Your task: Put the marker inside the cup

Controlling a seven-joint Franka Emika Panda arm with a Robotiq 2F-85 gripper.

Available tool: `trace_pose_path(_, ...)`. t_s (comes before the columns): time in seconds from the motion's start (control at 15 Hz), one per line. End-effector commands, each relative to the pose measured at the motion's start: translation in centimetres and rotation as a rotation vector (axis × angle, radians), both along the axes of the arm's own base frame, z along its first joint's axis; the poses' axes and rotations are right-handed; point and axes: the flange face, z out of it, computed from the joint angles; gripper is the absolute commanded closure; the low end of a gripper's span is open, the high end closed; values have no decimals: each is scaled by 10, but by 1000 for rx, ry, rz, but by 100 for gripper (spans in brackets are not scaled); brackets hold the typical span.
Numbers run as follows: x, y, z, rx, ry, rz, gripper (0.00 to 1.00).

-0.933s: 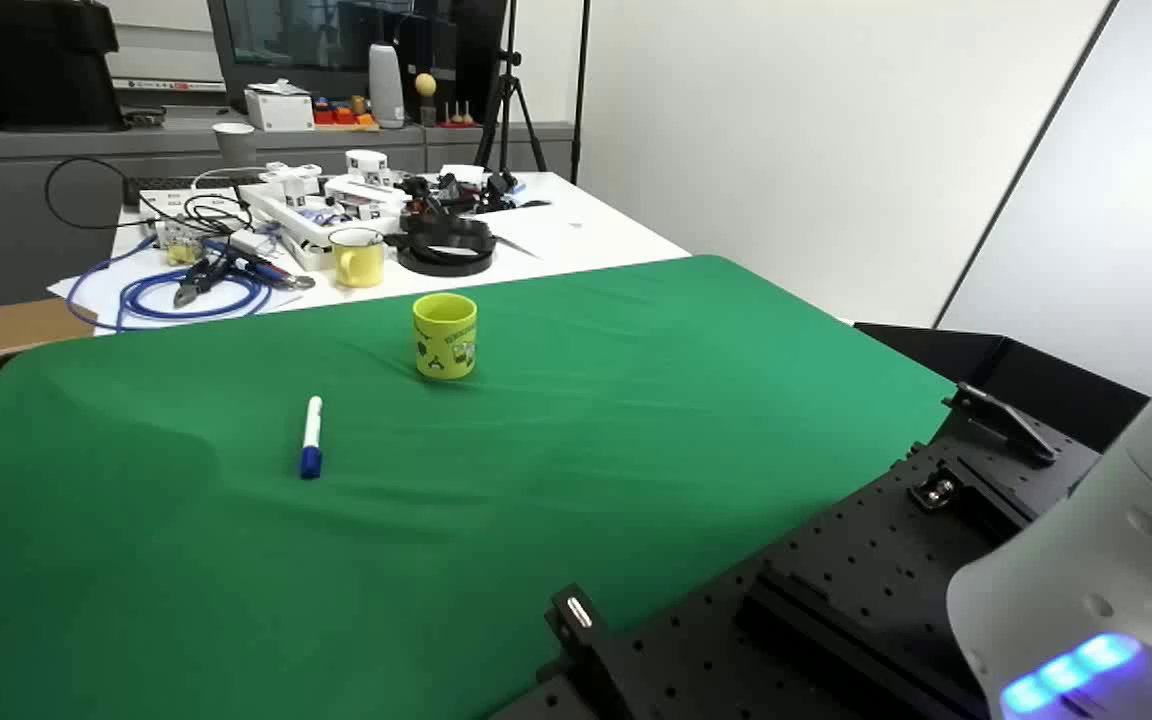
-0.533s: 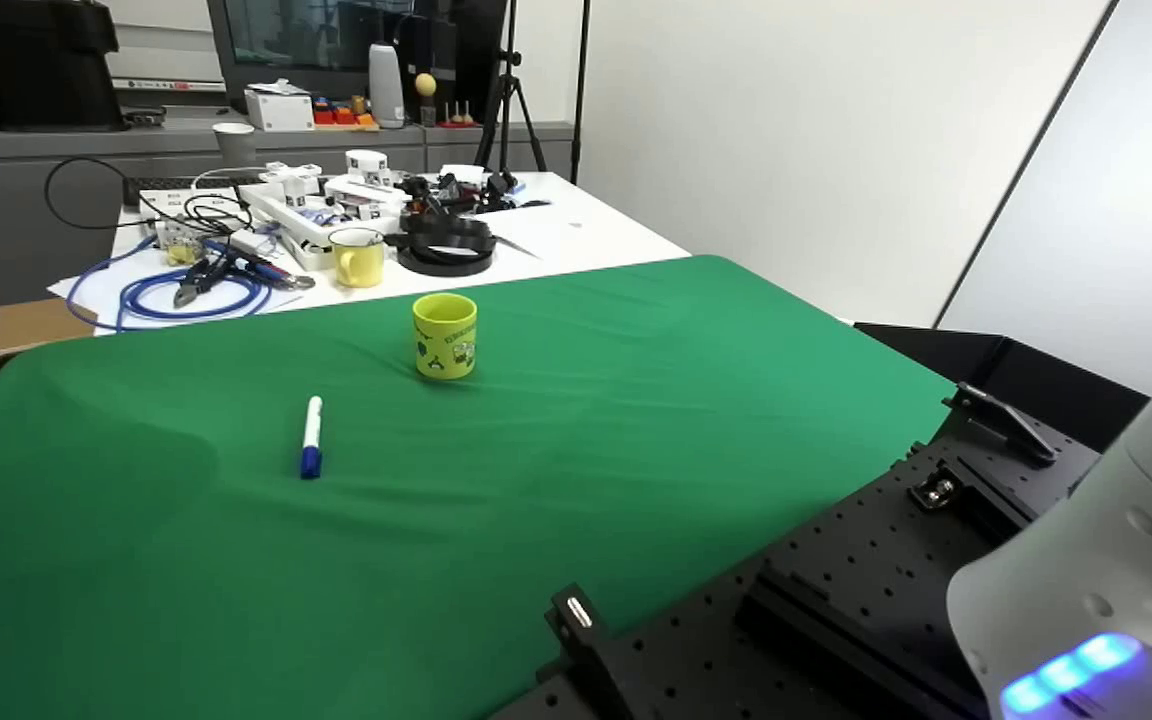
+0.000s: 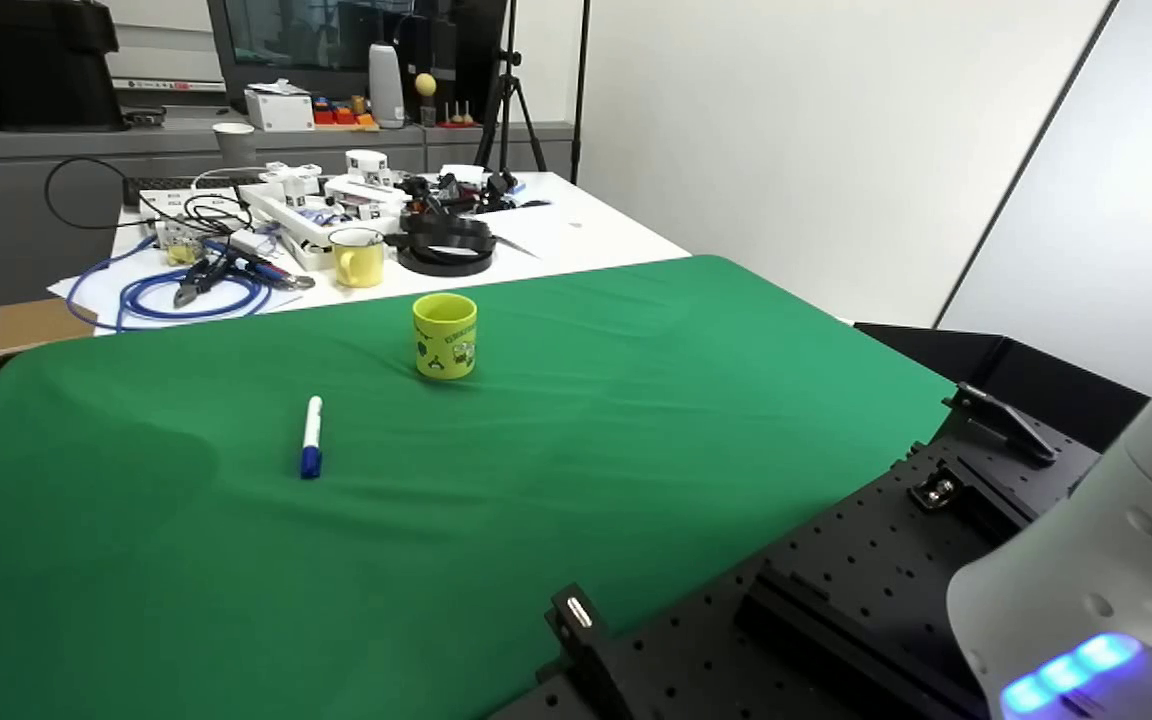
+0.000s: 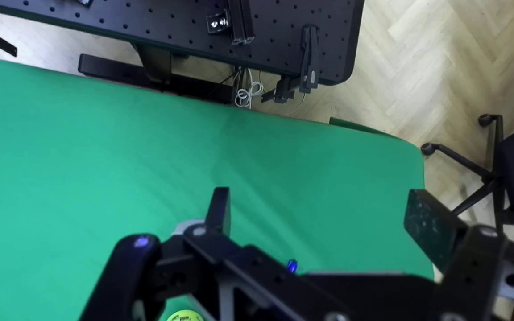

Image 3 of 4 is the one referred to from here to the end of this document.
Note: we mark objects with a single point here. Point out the white marker with blue cap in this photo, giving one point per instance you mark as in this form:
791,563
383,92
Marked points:
308,437

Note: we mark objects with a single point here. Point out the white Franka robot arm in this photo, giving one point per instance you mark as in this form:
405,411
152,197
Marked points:
1109,584

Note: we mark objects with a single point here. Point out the yellow cup with cartoon print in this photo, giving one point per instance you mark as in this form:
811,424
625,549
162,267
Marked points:
445,338

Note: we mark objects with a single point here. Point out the pale yellow plain cup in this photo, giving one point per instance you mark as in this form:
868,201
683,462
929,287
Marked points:
361,262

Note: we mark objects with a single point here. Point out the black gadget pile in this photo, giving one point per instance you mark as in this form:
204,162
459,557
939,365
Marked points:
463,185

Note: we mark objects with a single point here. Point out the black slanted pole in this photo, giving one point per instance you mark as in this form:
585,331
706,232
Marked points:
582,80

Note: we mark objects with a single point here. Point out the green table cloth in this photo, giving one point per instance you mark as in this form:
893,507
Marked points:
338,534

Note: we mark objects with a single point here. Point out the yellow ball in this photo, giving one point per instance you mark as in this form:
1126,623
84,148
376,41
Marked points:
426,84

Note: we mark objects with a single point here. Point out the white cylindrical speaker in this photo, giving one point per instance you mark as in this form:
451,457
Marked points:
384,80

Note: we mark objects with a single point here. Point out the red orange small items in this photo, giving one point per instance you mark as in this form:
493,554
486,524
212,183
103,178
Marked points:
342,115

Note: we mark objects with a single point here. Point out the black perforated mounting board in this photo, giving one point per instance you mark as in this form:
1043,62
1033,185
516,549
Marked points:
840,602

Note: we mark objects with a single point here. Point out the dark pliers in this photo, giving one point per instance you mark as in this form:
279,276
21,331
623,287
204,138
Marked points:
201,276

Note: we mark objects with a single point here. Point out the white box with lid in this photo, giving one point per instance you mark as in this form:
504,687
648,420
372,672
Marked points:
279,104

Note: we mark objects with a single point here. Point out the black office chair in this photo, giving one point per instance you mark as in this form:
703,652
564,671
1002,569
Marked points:
38,62

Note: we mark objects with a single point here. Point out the black clamp mount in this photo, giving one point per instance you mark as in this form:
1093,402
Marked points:
576,616

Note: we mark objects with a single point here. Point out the black camera tripod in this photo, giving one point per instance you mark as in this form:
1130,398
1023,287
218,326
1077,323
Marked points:
512,92

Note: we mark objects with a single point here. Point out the large dark wall screen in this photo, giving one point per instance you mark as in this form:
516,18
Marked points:
297,41

